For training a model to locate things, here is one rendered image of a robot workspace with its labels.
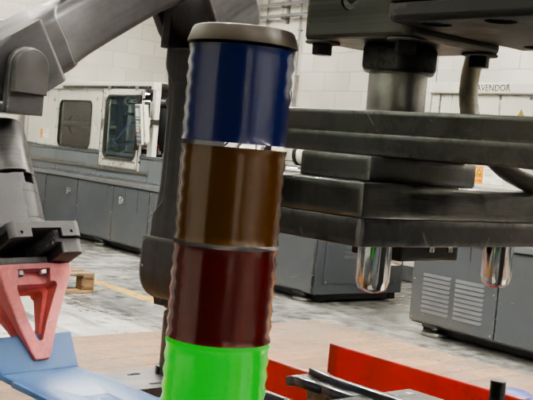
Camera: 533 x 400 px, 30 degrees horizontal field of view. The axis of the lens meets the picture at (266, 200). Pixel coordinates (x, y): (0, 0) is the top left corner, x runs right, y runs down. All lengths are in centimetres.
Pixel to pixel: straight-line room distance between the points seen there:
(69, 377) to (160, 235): 26
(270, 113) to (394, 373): 66
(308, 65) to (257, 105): 1052
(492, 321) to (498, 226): 571
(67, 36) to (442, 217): 41
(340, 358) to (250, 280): 69
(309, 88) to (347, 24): 1019
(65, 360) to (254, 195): 51
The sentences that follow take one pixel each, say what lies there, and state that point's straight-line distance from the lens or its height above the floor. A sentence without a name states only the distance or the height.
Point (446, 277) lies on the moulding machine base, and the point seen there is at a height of 42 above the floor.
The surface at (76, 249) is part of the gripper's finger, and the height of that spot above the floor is 106.
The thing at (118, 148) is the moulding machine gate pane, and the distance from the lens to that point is 1006.
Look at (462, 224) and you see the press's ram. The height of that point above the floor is 112.
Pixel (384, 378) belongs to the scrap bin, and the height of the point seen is 94.
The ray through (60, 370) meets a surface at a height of 96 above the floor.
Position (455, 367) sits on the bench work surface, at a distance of 129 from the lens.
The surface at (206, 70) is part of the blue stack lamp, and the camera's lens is 34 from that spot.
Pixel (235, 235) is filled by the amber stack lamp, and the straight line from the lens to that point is 34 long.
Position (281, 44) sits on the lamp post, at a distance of 34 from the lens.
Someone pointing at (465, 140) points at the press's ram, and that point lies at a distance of 55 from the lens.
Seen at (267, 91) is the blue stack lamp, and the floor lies 117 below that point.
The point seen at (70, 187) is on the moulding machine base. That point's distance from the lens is 1097.
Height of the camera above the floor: 116
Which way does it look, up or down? 3 degrees down
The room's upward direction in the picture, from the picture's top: 5 degrees clockwise
